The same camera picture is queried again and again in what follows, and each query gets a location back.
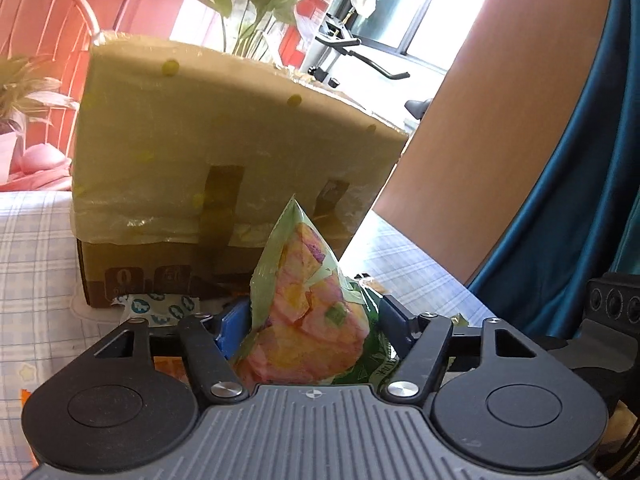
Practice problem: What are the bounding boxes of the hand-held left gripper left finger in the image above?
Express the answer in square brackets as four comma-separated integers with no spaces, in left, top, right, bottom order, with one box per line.
[92,300,251,403]

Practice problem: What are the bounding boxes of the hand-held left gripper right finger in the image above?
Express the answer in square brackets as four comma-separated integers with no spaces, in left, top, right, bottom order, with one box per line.
[377,296,553,406]

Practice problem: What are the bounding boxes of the green chip bag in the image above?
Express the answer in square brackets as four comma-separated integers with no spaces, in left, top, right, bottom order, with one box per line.
[232,195,401,386]

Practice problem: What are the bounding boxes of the white blue-patterned packet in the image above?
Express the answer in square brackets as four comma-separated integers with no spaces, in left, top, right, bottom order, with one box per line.
[112,292,201,331]

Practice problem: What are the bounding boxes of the blue curtain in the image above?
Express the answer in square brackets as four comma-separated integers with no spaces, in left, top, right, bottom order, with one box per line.
[467,0,640,341]

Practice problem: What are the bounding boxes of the taped cardboard box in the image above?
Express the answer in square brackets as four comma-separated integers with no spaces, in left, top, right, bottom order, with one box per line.
[71,31,410,308]

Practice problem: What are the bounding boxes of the wooden board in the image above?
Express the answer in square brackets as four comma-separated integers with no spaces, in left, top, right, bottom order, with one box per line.
[372,0,616,288]

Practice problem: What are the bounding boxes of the pink cushion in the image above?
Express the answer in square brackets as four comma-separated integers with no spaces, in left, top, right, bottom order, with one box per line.
[10,144,73,186]

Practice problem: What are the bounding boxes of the white plant pot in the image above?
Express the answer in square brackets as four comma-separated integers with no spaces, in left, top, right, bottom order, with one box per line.
[0,130,18,183]

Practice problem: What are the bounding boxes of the exercise bike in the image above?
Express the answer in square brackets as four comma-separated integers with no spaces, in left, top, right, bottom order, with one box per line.
[307,0,436,121]

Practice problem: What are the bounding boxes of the red framed door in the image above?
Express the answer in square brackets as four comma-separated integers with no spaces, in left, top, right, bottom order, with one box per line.
[272,0,331,68]

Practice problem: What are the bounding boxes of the pale leafy plant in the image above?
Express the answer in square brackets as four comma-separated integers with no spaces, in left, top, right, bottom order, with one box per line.
[0,55,81,136]

